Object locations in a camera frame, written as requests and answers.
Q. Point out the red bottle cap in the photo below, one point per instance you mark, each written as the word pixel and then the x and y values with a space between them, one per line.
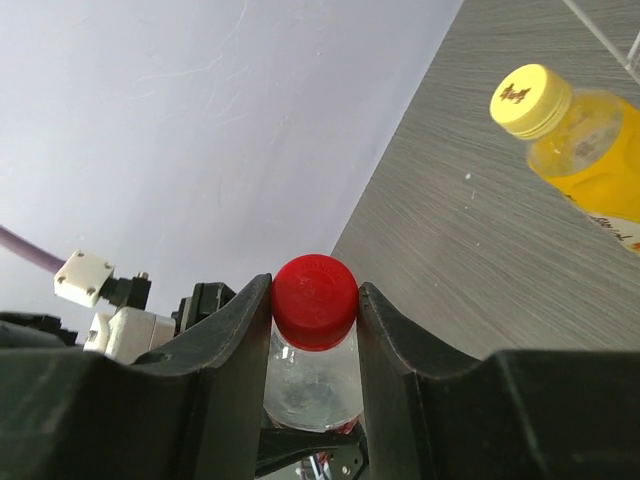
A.
pixel 314 301

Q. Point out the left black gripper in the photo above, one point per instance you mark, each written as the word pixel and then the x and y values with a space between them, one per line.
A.
pixel 206 299

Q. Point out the clear red-label water bottle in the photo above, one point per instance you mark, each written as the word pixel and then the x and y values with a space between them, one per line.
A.
pixel 315 391

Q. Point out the white wire shelf rack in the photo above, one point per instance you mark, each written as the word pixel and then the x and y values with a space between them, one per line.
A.
pixel 616 26

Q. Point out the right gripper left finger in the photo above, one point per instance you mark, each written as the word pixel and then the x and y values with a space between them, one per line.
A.
pixel 190 409

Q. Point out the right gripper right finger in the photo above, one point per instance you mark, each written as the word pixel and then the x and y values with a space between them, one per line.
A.
pixel 434 412

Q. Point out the yellow honey pomelo drink bottle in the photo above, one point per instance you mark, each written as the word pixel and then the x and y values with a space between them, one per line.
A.
pixel 584 143

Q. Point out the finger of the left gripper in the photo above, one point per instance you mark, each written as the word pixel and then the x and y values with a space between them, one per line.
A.
pixel 328 455

